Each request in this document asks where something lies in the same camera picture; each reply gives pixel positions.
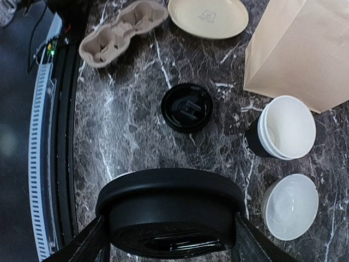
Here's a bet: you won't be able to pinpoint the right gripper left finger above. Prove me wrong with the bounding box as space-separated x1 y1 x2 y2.
44 216 111 262

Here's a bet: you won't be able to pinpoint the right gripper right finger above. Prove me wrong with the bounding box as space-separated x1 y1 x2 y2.
231 213 297 262

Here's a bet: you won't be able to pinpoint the black cup lid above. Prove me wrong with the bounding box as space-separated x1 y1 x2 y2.
95 168 245 259

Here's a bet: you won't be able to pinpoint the stack of black paper cups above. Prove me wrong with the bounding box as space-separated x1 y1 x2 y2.
243 96 316 160

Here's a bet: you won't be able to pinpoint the stack of black cup lids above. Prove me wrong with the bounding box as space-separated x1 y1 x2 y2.
161 83 213 133

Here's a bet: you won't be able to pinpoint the white paper bowl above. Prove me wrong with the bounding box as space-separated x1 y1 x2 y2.
261 174 319 241

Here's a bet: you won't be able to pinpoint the brown cardboard cup carrier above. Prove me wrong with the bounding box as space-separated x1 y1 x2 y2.
79 1 169 68

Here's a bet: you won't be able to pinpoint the beige round plate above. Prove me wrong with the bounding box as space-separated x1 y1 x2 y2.
167 0 249 40

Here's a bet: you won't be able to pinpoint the white slotted cable duct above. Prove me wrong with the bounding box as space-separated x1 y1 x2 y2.
28 49 58 261

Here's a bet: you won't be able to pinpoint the brown paper bag white handles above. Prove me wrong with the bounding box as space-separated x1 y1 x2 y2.
243 1 348 113

